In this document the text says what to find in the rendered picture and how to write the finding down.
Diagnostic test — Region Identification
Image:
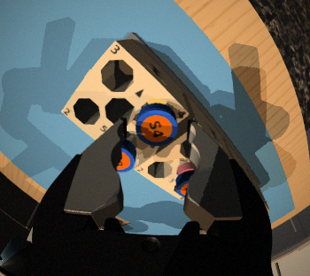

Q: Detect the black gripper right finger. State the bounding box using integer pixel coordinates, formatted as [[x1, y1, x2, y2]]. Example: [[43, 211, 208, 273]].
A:
[[183, 119, 274, 276]]

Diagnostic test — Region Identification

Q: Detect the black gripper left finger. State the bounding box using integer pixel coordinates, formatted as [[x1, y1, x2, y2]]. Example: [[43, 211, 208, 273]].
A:
[[26, 117, 127, 276]]

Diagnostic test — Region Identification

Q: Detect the light blue bench mat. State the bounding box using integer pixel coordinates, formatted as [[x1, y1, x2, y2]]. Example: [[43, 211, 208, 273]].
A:
[[0, 0, 295, 235]]

